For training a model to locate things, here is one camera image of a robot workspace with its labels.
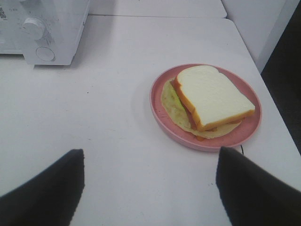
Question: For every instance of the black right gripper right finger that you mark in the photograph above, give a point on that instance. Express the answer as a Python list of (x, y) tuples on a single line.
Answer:
[(253, 197)]

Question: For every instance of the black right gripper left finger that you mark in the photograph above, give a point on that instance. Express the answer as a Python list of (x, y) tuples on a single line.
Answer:
[(48, 199)]

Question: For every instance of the pink round plate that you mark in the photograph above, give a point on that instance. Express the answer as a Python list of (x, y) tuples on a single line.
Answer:
[(238, 136)]

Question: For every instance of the white bread sandwich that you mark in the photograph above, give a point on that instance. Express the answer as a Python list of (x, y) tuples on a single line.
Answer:
[(204, 102)]

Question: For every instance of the white round door button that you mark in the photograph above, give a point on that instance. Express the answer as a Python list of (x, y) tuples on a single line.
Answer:
[(45, 54)]

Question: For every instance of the white timer knob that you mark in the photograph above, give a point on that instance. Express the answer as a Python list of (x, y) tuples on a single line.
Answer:
[(34, 28)]

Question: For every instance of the white microwave oven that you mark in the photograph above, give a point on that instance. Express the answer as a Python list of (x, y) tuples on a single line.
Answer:
[(64, 21)]

